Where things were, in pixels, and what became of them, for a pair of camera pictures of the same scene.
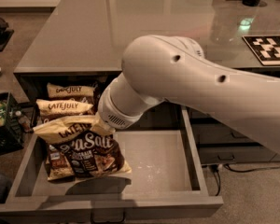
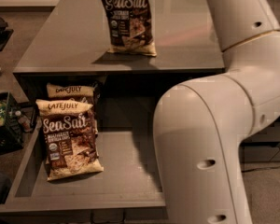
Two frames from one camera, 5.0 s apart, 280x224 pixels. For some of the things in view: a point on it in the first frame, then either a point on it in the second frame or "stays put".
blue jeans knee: (0, 187) stays put
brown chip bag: (93, 153) -> (129, 10)
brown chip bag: (66, 91) stays put
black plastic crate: (6, 133) stays put
